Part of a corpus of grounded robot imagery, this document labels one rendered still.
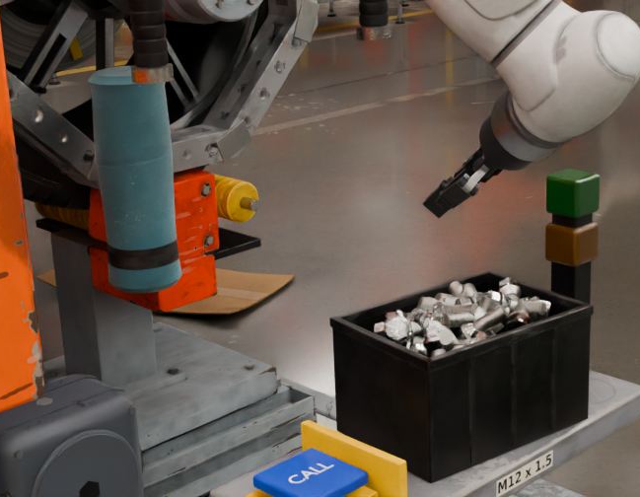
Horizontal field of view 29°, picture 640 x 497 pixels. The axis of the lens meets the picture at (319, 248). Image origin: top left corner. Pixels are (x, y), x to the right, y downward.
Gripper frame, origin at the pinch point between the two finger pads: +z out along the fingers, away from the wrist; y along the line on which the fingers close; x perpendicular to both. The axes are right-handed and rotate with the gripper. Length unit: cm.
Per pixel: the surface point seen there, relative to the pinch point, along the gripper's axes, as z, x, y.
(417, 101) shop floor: 261, 3, 214
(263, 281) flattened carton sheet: 128, 8, 39
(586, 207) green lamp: -38.8, -7.2, -17.6
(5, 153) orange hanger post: -38, 35, -53
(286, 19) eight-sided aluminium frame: 6.8, 32.1, 10.2
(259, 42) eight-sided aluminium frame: 9.8, 32.8, 6.3
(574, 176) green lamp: -39.5, -4.4, -16.2
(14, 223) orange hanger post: -34, 31, -56
